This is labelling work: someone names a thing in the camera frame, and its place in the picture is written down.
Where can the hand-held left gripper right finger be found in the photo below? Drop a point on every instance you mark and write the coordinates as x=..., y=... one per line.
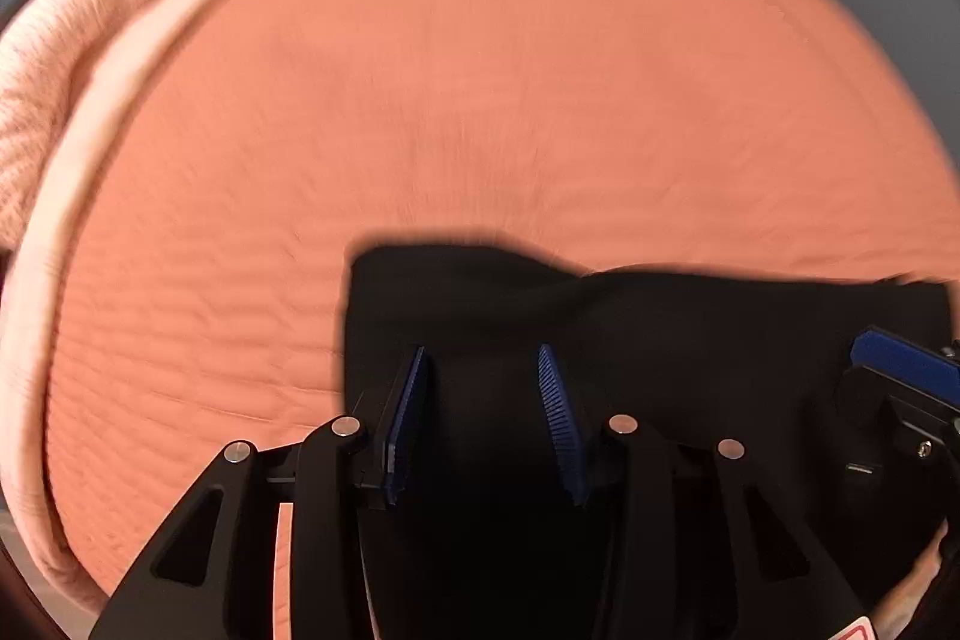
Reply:
x=559, y=415

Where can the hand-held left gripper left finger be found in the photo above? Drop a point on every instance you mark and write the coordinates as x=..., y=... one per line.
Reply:
x=409, y=415

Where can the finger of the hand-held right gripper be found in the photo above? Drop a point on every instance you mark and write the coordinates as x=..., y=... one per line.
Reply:
x=907, y=362

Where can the black pants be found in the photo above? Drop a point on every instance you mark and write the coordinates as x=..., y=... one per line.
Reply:
x=675, y=340

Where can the person's right hand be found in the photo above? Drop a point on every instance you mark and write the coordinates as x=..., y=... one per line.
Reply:
x=911, y=587

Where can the pink quilted bedspread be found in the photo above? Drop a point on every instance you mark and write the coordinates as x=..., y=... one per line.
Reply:
x=487, y=85

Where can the light pink blanket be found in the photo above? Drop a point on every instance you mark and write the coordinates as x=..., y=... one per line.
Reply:
x=82, y=160

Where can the floral pink pillow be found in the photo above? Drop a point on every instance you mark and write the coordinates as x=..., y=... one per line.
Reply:
x=52, y=55

